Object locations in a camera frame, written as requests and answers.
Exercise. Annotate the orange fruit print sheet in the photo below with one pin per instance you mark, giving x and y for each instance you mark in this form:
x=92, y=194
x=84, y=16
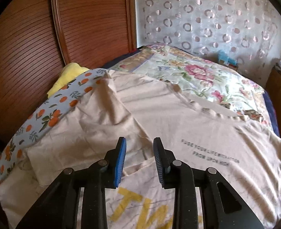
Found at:
x=47, y=116

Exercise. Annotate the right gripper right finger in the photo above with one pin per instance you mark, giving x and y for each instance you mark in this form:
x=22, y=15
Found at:
x=163, y=159

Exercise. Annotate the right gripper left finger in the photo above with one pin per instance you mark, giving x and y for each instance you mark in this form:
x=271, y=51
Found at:
x=115, y=158

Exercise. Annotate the blue box on bed end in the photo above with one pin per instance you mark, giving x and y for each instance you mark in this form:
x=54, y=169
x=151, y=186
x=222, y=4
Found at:
x=225, y=60

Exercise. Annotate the beige t-shirt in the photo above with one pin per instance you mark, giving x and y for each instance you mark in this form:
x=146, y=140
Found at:
x=140, y=108

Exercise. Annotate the yellow plush toy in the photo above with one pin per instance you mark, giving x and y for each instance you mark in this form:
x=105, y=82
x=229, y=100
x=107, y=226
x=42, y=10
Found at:
x=68, y=73

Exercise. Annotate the wooden slatted wardrobe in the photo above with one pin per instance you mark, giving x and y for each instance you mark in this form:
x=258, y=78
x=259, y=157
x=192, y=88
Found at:
x=39, y=37

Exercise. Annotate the floral quilt bedspread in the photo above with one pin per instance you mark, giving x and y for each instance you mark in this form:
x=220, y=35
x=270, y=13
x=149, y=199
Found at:
x=202, y=78

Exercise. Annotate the dark blue blanket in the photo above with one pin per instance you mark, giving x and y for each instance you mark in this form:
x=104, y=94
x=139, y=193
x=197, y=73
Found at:
x=271, y=114

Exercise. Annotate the sheer circle pattern curtain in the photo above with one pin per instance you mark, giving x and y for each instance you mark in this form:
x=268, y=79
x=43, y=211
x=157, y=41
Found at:
x=248, y=31

